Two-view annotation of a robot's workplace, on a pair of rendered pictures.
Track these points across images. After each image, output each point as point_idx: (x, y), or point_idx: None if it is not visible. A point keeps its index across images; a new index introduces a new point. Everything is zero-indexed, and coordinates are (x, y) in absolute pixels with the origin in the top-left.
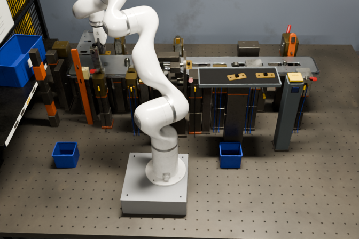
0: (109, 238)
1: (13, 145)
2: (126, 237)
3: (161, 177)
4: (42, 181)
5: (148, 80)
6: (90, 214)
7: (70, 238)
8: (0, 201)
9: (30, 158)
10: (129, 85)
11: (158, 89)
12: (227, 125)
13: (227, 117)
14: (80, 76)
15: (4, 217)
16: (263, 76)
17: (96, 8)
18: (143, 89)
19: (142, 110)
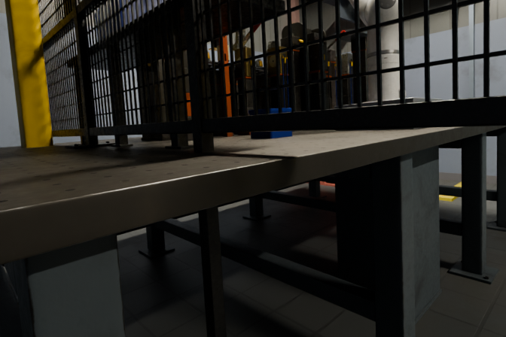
0: (447, 137)
1: (161, 146)
2: (455, 131)
3: (397, 98)
4: (285, 139)
5: None
6: (397, 132)
7: (426, 146)
8: (279, 145)
9: (218, 142)
10: (282, 54)
11: None
12: (367, 89)
13: (367, 78)
14: (226, 48)
15: (330, 144)
16: None
17: None
18: (296, 59)
19: None
